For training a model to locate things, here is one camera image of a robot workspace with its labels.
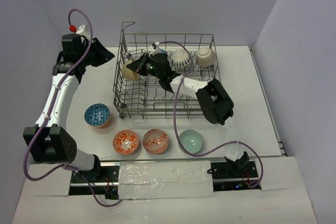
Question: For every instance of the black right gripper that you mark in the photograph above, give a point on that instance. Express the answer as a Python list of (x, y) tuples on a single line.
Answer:
[(139, 65)]

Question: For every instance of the black mounting rail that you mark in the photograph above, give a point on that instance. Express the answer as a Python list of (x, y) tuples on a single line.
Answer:
[(224, 178)]

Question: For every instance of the blue white patterned bowl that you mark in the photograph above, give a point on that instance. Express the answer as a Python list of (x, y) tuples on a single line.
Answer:
[(96, 114)]

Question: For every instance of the tan bowl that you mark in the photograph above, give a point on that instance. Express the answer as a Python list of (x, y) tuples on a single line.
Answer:
[(129, 74)]

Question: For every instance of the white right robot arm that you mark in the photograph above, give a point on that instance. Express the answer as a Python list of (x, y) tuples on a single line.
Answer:
[(215, 103)]

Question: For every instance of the grey wire dish rack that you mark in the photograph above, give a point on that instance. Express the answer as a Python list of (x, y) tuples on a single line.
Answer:
[(151, 96)]

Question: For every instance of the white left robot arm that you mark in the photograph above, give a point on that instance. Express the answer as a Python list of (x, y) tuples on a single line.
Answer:
[(48, 141)]

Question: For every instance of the pale green bowl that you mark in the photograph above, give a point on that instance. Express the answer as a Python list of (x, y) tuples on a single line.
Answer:
[(192, 141)]

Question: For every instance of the orange floral pattern bowl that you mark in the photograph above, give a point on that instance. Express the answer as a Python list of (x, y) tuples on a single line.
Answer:
[(126, 142)]

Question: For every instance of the white bowl orange rim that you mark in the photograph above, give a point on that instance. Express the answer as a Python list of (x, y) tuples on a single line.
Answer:
[(180, 59)]

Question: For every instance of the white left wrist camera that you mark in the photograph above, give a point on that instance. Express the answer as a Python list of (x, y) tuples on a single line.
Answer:
[(83, 30)]

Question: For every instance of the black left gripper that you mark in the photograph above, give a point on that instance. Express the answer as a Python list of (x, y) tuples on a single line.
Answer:
[(94, 51)]

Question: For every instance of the white taped sheet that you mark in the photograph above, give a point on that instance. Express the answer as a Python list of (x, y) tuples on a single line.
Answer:
[(162, 180)]

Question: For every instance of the orange geometric pattern bowl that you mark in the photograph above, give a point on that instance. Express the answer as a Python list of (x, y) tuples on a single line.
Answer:
[(155, 141)]

